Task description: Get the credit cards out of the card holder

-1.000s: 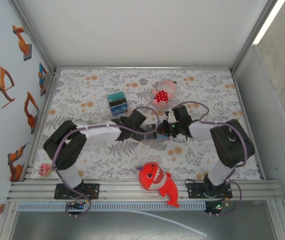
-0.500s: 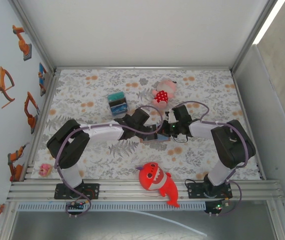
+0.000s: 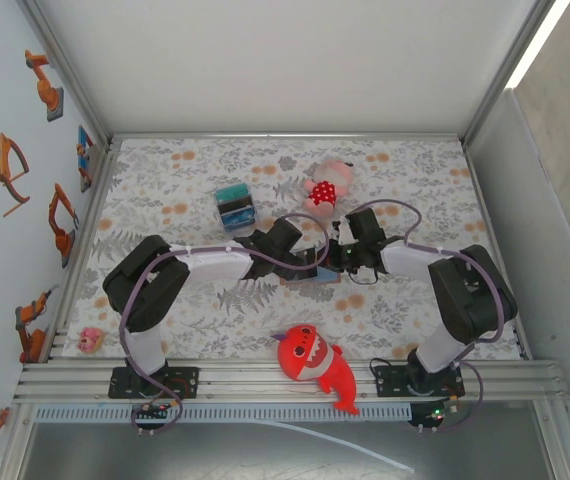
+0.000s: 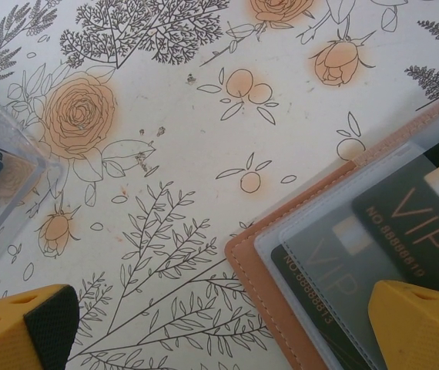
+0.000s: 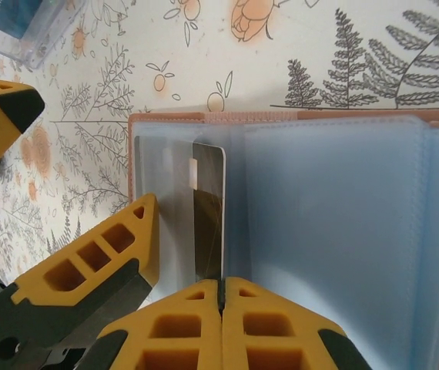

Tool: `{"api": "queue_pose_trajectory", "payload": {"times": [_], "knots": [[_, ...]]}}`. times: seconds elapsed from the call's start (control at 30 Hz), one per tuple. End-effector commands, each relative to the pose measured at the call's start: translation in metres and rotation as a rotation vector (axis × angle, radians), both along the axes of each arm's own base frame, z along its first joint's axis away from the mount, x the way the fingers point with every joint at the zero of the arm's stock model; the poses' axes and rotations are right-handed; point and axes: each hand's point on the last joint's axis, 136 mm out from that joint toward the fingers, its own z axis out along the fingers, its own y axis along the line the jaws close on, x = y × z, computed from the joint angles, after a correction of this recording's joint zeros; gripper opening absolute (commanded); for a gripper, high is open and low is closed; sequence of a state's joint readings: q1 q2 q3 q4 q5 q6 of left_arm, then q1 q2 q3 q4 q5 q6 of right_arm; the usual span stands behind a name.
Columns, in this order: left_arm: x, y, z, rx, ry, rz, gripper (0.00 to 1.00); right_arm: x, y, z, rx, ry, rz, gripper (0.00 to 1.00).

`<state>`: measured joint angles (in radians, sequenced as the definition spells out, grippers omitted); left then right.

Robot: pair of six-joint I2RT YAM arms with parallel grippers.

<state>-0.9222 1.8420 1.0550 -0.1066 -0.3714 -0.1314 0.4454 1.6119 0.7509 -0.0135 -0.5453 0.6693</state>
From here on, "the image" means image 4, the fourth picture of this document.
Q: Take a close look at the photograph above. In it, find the black VIP card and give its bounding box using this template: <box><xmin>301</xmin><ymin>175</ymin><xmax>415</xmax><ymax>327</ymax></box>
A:
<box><xmin>270</xmin><ymin>215</ymin><xmax>397</xmax><ymax>370</ymax></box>
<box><xmin>352</xmin><ymin>130</ymin><xmax>439</xmax><ymax>286</ymax></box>

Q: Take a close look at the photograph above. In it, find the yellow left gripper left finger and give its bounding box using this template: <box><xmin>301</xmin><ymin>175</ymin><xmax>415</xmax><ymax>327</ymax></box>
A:
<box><xmin>0</xmin><ymin>284</ymin><xmax>80</xmax><ymax>370</ymax></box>

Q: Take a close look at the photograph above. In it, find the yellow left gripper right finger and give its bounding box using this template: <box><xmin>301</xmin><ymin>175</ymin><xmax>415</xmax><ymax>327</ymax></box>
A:
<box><xmin>369</xmin><ymin>280</ymin><xmax>439</xmax><ymax>370</ymax></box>

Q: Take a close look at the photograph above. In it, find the clear acrylic card stand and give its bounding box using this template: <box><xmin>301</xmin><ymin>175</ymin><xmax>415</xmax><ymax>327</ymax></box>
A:
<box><xmin>0</xmin><ymin>82</ymin><xmax>69</xmax><ymax>286</ymax></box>

